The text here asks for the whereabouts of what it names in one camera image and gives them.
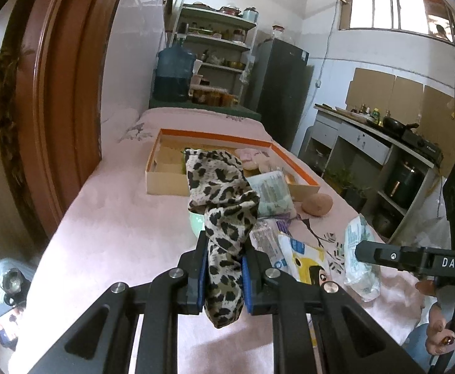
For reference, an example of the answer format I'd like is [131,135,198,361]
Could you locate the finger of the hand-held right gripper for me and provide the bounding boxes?
[354,241,426,271]

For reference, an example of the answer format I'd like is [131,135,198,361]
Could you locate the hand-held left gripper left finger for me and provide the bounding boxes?
[29,232,209,374]

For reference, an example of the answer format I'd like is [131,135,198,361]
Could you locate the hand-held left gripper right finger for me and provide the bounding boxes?
[242,242,426,374]

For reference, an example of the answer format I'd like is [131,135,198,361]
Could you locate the clear packet purple label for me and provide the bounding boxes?
[249,218,290,260]

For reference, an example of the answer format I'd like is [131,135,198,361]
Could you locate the yellow cartoon tissue packet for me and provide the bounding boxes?
[277,233,345,286]

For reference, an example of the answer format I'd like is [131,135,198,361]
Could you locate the leopard print scarf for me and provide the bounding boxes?
[183,148,261,328]

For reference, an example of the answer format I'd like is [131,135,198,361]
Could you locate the cardboard organizer box orange rim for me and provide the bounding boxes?
[145,128,321,203]

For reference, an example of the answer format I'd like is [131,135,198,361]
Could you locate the pink soft cloth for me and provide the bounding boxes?
[234,147,275,173]

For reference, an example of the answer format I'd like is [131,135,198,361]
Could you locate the person's right hand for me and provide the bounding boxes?
[415,280,455,357]

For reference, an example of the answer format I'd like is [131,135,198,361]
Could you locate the white green wipes packet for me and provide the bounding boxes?
[343,214,382,301]

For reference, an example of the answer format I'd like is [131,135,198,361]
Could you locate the pale green bowl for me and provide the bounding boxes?
[188,208,209,238]

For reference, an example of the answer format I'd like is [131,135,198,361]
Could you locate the black cooker pot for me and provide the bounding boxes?
[384,159,423,209]

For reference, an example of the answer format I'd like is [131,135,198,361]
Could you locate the black gas stove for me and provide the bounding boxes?
[402,128,444,166]

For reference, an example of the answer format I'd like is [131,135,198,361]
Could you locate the potted green plant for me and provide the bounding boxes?
[324,167,369,212]

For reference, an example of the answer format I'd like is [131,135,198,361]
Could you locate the pink bed sheet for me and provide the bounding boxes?
[7,107,426,374]

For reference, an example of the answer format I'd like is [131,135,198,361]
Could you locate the brown potato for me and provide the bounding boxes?
[301,194,333,217]

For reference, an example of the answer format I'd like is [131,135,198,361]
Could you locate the person's jeans leg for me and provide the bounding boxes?
[400,324,448,374]

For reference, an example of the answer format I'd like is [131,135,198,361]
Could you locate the clear packet in box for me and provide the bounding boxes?
[247,170,295,219]

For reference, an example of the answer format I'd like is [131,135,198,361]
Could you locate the black frying pan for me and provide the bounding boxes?
[382,115,419,132]

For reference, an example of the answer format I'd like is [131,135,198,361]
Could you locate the grey kitchen counter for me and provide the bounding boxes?
[301,104,446,238]

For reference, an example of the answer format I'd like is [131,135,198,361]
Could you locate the dark refrigerator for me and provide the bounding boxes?
[249,38,314,152]

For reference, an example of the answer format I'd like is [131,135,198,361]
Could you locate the smartphone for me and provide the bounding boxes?
[0,304,26,347]

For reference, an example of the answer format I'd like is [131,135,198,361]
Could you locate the barred window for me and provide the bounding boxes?
[337,0,455,48]

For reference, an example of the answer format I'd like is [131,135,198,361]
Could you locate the blue water jug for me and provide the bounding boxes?
[153,36,197,103]

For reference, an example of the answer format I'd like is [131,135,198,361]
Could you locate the white shelf rack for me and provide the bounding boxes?
[169,3,260,107]

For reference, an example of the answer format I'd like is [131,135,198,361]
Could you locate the cardboard wall panels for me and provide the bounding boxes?
[345,67,455,127]

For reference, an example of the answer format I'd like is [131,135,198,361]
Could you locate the wooden door frame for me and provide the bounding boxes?
[15,0,135,238]

